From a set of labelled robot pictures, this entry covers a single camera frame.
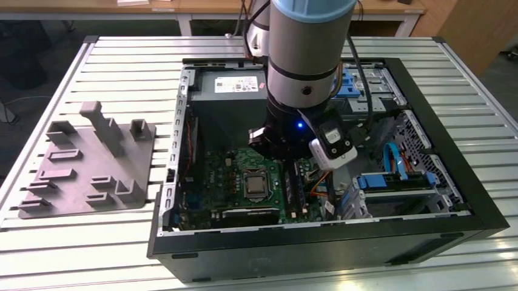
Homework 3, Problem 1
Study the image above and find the green motherboard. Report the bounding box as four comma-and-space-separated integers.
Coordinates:
177, 147, 324, 230

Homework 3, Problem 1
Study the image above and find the black cable with gray plug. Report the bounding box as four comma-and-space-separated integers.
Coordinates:
224, 0, 248, 40

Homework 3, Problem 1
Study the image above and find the black graphics card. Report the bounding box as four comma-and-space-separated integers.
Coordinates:
220, 207, 280, 227

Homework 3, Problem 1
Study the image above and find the orange wire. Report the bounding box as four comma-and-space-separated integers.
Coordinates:
309, 174, 329, 196

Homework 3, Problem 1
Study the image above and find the blue drive bay latch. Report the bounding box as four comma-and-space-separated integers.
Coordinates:
333, 71, 363, 98

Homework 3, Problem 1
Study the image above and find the wooden desk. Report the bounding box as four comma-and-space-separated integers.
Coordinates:
0, 0, 428, 38

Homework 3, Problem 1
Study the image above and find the metal disk bay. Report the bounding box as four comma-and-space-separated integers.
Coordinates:
337, 177, 460, 219

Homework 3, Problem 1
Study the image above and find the gray parts rack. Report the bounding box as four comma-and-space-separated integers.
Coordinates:
17, 101, 159, 218

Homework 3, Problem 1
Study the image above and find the CPU socket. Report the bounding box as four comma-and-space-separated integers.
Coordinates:
239, 168, 275, 204

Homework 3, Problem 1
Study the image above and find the metal drive cage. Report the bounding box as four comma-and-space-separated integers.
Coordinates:
335, 65, 408, 131

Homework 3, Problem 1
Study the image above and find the thick black camera cable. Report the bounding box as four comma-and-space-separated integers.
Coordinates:
345, 30, 378, 147

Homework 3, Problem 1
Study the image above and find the black PC case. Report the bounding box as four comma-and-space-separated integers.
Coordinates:
145, 56, 510, 284

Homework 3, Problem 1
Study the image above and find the black RAM slot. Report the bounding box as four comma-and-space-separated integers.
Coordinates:
281, 162, 295, 216

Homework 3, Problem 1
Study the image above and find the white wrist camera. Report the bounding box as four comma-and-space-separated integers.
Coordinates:
308, 119, 360, 171

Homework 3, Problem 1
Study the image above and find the wooden cabinet panel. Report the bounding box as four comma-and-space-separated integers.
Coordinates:
412, 0, 518, 78

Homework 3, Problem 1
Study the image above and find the silver CPU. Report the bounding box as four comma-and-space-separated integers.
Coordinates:
244, 176, 268, 195

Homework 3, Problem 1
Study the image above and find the black wire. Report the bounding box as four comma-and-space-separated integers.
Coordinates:
325, 169, 343, 221

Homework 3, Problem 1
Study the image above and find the gray power supply unit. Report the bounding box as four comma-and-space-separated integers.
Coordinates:
188, 72, 269, 151

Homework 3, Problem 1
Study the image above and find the blue flat wire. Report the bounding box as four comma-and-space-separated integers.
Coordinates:
382, 142, 410, 181

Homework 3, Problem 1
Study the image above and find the hard disk in blue carrier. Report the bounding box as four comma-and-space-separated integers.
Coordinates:
355, 171, 436, 192

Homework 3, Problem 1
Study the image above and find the black cable bundle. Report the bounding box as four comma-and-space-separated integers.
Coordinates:
374, 105, 408, 122

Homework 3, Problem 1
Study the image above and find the black office chair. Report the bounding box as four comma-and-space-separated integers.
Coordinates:
0, 19, 53, 90

